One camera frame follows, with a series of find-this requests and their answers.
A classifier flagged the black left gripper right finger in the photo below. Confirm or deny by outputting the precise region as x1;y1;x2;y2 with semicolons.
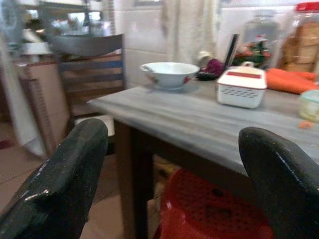
238;126;319;239

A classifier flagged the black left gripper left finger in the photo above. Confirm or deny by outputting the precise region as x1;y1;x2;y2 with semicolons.
0;118;109;239

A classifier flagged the brown cardboard box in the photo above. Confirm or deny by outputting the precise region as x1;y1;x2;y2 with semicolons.
14;59;71;155

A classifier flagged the dark wooden table leg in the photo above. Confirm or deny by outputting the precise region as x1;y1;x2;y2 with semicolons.
114;119;156;239

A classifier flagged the red plastic stool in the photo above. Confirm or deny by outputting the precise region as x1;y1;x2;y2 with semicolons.
154;167;275;239

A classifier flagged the small pale green lidded container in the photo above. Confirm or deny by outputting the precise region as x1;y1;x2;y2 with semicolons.
299;89;319;123

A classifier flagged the white grater box red top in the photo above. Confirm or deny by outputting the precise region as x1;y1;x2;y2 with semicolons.
216;61;268;110

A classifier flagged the dark wooden slatted chair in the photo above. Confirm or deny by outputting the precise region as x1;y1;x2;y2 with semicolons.
58;33;126;140

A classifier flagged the small black flat object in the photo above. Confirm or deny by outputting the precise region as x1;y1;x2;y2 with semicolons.
197;72;217;82

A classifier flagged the grey metal wok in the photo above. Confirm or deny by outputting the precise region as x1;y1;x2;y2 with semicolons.
49;34;112;57

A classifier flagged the purple crumpled cloth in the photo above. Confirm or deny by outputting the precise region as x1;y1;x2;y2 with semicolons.
205;58;224;75

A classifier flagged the red lidded cracker jar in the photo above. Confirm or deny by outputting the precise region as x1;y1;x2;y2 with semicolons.
278;1;319;73

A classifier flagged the small white cup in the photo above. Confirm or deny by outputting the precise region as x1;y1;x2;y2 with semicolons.
198;50;211;66

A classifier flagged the white bowl red print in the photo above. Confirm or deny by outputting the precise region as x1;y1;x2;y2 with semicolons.
139;62;201;91

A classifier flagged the clear plastic jar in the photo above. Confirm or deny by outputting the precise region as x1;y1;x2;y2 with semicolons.
239;14;280;52

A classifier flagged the white lace curtain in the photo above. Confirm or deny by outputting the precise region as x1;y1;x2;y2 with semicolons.
159;0;220;64

